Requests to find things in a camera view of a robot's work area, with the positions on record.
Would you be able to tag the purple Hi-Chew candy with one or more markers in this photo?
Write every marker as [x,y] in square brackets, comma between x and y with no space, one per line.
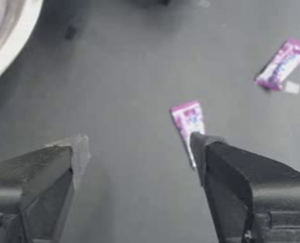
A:
[281,65]
[187,121]

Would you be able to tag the steel bowl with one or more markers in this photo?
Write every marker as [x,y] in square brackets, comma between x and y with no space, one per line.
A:
[4,38]

